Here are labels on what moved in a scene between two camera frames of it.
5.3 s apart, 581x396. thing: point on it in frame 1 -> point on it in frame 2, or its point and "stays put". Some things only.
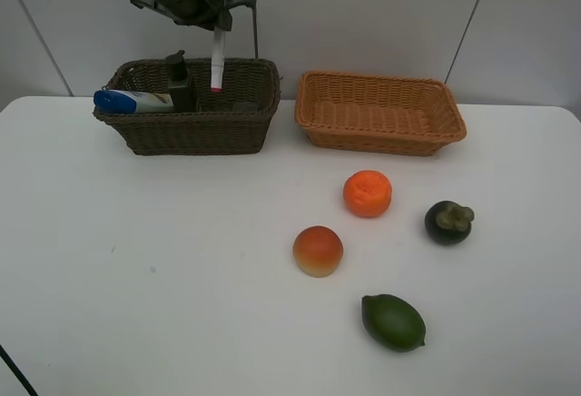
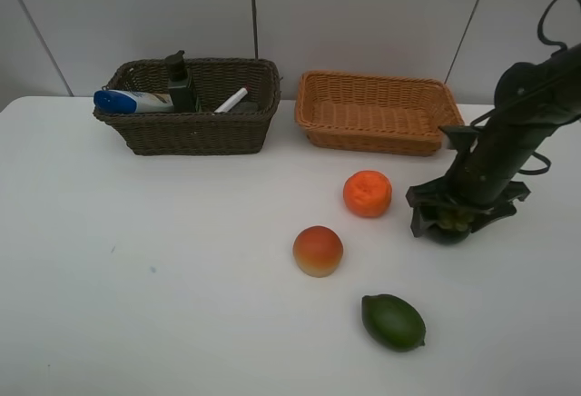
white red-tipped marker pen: x=218 y=58 -> x=231 y=101
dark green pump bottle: x=182 y=89 stays put
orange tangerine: x=367 y=193 stays put
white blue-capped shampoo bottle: x=113 y=101 stays put
